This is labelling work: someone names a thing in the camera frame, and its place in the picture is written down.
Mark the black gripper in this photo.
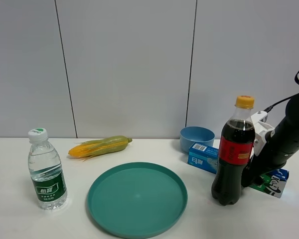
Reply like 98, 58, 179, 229
241, 127, 299, 187

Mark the blue green toothpaste box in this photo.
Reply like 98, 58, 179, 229
187, 142, 289, 198

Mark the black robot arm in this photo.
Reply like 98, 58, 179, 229
241, 95, 299, 187

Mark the cola bottle yellow cap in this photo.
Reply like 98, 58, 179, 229
211, 96, 255, 206

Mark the blue plastic bowl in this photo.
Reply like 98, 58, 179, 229
180, 126, 215, 153

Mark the teal round plate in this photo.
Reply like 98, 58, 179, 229
86, 162, 188, 239

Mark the toy corn cob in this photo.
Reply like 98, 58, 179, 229
68, 135, 133, 161

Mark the clear water bottle green label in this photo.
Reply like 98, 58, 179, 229
28, 128, 67, 210

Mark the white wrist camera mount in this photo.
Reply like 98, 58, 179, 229
251, 111, 274, 156

